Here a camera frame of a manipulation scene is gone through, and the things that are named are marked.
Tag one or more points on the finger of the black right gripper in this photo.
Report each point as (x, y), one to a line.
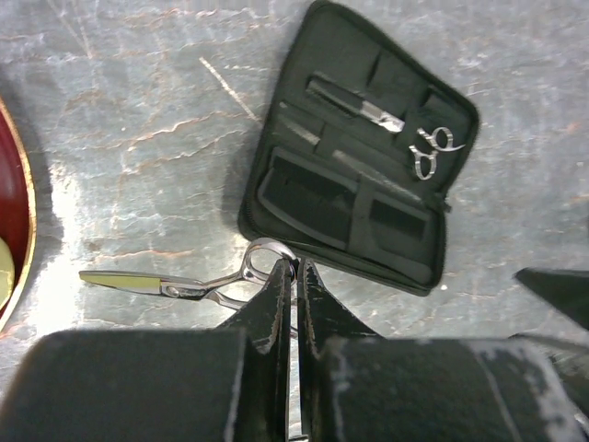
(565, 290)

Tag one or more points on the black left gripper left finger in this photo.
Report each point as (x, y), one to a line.
(229, 383)

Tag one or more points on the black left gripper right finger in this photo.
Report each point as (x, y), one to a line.
(356, 385)

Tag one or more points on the silver scissors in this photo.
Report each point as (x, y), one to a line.
(158, 285)
(441, 139)

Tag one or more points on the black handled comb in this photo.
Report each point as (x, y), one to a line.
(315, 205)

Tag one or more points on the black zippered tool case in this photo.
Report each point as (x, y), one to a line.
(336, 43)

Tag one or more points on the black straight comb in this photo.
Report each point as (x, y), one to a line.
(399, 217)

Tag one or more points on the cream yellow cup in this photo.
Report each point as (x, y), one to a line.
(5, 271)

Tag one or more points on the round red tray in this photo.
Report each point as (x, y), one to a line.
(18, 213)

